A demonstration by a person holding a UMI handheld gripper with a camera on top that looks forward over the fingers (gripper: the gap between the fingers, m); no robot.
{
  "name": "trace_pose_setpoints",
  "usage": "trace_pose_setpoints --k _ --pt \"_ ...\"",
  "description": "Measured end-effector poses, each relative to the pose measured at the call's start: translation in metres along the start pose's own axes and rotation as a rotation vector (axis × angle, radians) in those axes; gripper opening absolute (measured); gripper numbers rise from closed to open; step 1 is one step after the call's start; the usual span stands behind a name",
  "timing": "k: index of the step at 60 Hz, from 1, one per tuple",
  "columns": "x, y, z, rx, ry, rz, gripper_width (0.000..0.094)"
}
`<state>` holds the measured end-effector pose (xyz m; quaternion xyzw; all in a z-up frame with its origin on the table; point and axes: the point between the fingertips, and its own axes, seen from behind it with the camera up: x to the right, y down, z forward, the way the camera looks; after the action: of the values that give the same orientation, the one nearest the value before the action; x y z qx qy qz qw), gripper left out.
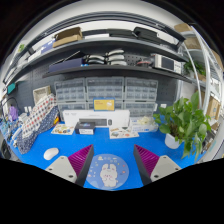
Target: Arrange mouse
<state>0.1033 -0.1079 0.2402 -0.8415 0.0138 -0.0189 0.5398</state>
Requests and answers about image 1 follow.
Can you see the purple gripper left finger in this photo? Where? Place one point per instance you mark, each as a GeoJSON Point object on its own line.
{"type": "Point", "coordinates": [75, 167]}

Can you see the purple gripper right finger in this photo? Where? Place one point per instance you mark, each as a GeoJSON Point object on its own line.
{"type": "Point", "coordinates": [151, 166]}

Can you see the white computer mouse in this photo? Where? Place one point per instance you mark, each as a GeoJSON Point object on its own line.
{"type": "Point", "coordinates": [50, 153]}

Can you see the round bunny mouse pad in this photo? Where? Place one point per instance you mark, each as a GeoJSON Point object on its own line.
{"type": "Point", "coordinates": [107, 172]}

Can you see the small black box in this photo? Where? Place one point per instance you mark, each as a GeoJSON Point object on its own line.
{"type": "Point", "coordinates": [85, 128]}

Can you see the blue desk mat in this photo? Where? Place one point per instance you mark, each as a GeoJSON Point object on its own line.
{"type": "Point", "coordinates": [69, 144]}

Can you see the sticker sheet left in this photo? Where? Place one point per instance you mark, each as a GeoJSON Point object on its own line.
{"type": "Point", "coordinates": [62, 129]}

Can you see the sticker sheet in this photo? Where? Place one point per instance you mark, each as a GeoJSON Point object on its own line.
{"type": "Point", "coordinates": [122, 132]}
{"type": "Point", "coordinates": [62, 129]}

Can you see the clear plastic box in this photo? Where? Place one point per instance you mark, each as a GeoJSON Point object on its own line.
{"type": "Point", "coordinates": [143, 124]}

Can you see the sticker sheet right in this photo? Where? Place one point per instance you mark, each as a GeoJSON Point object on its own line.
{"type": "Point", "coordinates": [122, 132]}

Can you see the green potted plant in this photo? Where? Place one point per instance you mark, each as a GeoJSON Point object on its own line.
{"type": "Point", "coordinates": [186, 123]}

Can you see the white keyboard box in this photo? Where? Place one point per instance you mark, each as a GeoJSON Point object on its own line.
{"type": "Point", "coordinates": [117, 118]}

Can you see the patterned fabric bag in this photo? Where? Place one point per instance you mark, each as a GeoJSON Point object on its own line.
{"type": "Point", "coordinates": [42, 117]}

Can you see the yellow card sign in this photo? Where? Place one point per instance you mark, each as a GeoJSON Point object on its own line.
{"type": "Point", "coordinates": [104, 104]}

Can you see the left drawer organizer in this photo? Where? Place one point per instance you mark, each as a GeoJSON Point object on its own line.
{"type": "Point", "coordinates": [72, 90]}

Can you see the drawer organizer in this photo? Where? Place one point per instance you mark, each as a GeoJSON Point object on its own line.
{"type": "Point", "coordinates": [72, 90]}
{"type": "Point", "coordinates": [139, 89]}
{"type": "Point", "coordinates": [105, 87]}

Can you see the right drawer organizer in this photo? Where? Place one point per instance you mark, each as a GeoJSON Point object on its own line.
{"type": "Point", "coordinates": [139, 89]}

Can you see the white woven basket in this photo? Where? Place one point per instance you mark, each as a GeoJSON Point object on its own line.
{"type": "Point", "coordinates": [41, 92]}

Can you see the middle drawer organizer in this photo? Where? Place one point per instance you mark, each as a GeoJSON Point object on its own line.
{"type": "Point", "coordinates": [105, 87]}

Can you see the lower grey shelf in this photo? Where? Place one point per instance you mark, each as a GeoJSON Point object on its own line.
{"type": "Point", "coordinates": [117, 70]}

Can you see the grey shelf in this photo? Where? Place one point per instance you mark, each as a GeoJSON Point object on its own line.
{"type": "Point", "coordinates": [117, 70]}
{"type": "Point", "coordinates": [97, 45]}

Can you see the dark blue flat box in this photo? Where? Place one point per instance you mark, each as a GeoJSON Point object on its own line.
{"type": "Point", "coordinates": [63, 65]}

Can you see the grey electronic instrument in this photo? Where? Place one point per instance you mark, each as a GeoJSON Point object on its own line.
{"type": "Point", "coordinates": [165, 63]}

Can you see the stacked white headsets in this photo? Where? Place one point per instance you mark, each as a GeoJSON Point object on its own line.
{"type": "Point", "coordinates": [113, 57]}

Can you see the upper grey shelf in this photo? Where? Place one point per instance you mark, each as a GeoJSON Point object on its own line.
{"type": "Point", "coordinates": [97, 45]}

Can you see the cardboard box on shelf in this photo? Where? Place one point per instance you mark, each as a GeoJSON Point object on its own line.
{"type": "Point", "coordinates": [67, 36]}

